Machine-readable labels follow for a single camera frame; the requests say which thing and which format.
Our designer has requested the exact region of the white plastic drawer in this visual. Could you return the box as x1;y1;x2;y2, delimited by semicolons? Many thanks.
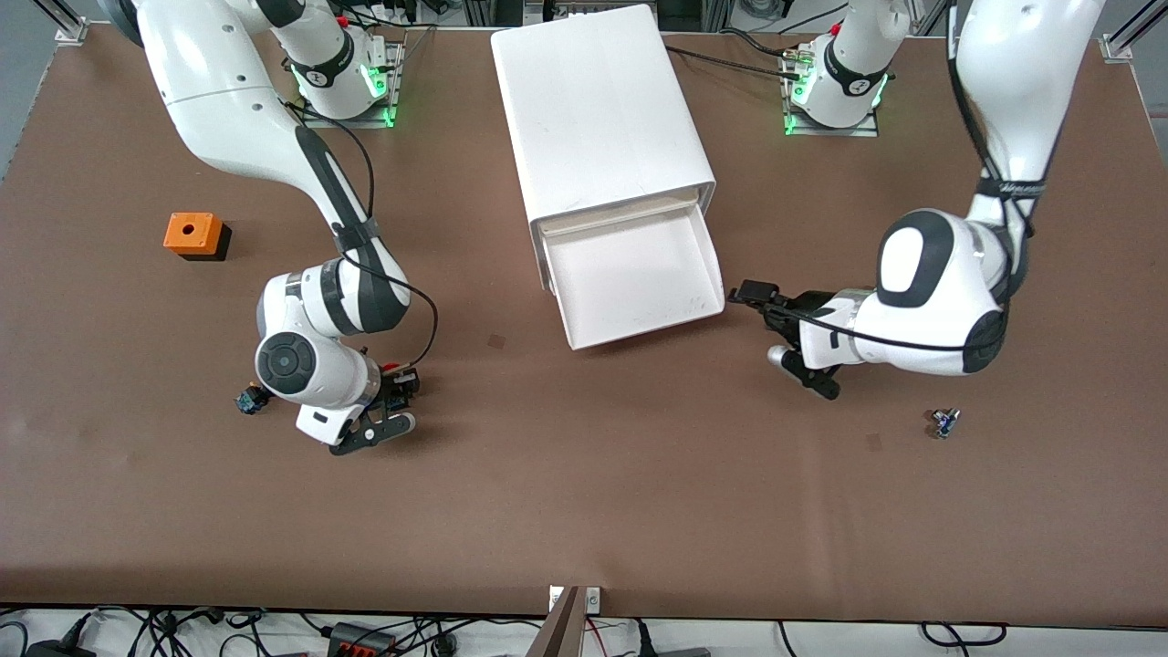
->
537;201;727;351

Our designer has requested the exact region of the white plastic drawer cabinet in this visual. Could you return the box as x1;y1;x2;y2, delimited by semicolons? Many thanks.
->
491;4;720;295

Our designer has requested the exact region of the black power strip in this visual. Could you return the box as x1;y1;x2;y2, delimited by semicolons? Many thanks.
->
327;621;399;657

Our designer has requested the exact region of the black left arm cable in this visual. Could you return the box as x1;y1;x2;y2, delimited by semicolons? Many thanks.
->
780;0;1041;355

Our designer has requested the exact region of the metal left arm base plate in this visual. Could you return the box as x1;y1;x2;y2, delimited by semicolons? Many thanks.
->
783;46;881;139

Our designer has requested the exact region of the black table cable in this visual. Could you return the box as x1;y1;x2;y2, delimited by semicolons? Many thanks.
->
719;27;806;59
666;44;806;79

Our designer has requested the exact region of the orange button enclosure box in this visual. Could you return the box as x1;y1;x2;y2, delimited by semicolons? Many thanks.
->
163;212;233;263

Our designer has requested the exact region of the brown wooden post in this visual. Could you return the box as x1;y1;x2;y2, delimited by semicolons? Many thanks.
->
527;585;583;657

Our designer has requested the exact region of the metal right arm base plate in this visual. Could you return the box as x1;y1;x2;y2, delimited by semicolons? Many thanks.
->
299;38;404;130

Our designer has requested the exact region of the aluminium corner frame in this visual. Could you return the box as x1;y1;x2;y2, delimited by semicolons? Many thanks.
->
32;0;90;45
1100;7;1152;63

